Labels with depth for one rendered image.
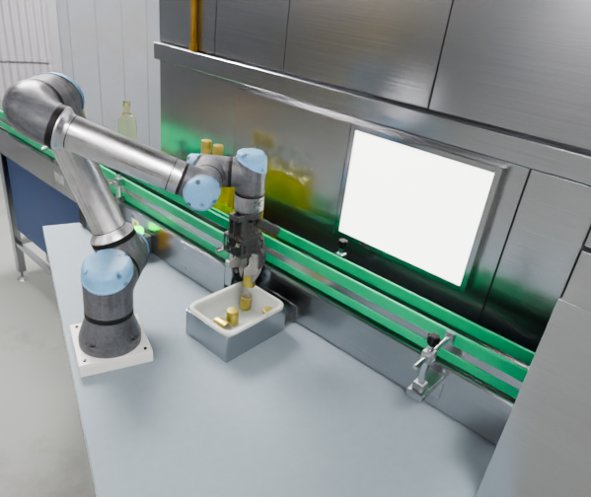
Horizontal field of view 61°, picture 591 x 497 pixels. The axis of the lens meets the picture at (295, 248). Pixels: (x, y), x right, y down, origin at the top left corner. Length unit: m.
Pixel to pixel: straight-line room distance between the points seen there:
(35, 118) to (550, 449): 1.15
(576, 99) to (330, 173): 0.66
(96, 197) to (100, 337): 0.34
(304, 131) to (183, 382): 0.79
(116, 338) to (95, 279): 0.17
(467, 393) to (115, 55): 4.07
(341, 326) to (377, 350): 0.12
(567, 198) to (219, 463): 0.94
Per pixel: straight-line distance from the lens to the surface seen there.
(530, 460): 1.09
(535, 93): 1.25
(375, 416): 1.28
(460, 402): 1.30
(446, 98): 1.33
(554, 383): 0.98
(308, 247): 1.51
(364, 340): 1.37
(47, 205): 2.59
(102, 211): 1.33
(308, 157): 1.55
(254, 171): 1.22
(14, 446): 2.28
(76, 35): 4.67
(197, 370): 1.33
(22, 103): 1.18
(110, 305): 1.27
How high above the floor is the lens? 1.63
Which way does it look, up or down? 27 degrees down
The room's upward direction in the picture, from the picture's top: 7 degrees clockwise
